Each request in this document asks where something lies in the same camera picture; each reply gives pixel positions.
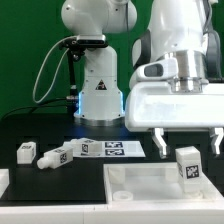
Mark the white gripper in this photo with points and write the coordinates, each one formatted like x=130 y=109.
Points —
x=153 y=105

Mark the white square tabletop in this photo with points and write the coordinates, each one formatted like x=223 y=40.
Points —
x=155 y=185

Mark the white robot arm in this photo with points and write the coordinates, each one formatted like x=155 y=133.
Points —
x=179 y=29

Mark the white U-shaped obstacle fence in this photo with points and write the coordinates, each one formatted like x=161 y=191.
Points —
x=109 y=214

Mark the white paper with tags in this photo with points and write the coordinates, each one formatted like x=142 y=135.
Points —
x=115 y=149

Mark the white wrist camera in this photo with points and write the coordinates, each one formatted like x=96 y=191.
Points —
x=157 y=71

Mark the black camera on stand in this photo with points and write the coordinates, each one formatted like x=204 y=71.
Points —
x=76 y=47

